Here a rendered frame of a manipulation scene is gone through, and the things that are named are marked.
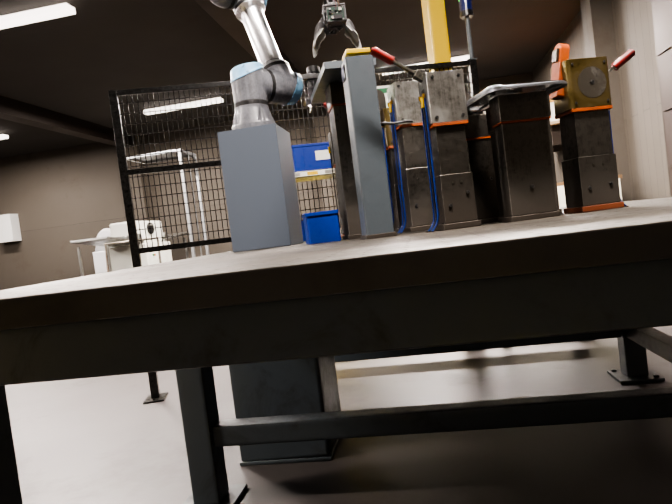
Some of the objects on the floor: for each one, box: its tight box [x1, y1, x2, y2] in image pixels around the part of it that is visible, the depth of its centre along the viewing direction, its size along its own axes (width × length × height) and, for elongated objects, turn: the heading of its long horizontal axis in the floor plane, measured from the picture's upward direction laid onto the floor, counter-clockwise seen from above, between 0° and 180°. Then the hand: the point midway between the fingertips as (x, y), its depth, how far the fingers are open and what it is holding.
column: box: [229, 356, 341, 466], centre depth 192 cm, size 31×31×66 cm
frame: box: [0, 259, 672, 504], centre depth 188 cm, size 256×161×66 cm
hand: (337, 56), depth 175 cm, fingers open, 14 cm apart
